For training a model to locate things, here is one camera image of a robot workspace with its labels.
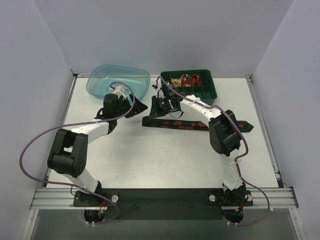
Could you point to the green compartment organizer tray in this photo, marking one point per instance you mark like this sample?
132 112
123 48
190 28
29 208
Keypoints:
206 92

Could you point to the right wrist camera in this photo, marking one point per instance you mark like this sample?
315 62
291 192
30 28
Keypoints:
161 89

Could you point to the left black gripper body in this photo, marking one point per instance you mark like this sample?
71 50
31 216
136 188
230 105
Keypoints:
130 107

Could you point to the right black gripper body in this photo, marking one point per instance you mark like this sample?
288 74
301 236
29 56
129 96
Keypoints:
155 107

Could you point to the beige patterned rolled tie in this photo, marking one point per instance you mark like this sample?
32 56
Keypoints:
176 82

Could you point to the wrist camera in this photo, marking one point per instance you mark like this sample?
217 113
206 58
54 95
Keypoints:
161 89
120 90

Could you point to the teal transparent plastic tub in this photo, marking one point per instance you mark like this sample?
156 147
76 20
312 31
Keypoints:
105 77

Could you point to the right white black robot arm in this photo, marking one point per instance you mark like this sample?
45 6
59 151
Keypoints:
185 111

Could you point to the orange red rolled tie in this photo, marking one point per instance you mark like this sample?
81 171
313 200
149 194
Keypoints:
196 80

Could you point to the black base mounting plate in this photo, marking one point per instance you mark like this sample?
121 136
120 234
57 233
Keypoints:
162 211

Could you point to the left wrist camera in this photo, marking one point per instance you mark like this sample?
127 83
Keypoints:
120 90

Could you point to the black orange floral necktie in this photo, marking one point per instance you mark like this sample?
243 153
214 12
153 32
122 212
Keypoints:
173 124

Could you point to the red black rolled tie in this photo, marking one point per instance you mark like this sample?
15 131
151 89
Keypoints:
186 80

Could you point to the aluminium extrusion rail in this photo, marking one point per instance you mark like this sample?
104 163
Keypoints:
64 198

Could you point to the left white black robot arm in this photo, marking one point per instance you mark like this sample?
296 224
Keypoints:
68 154

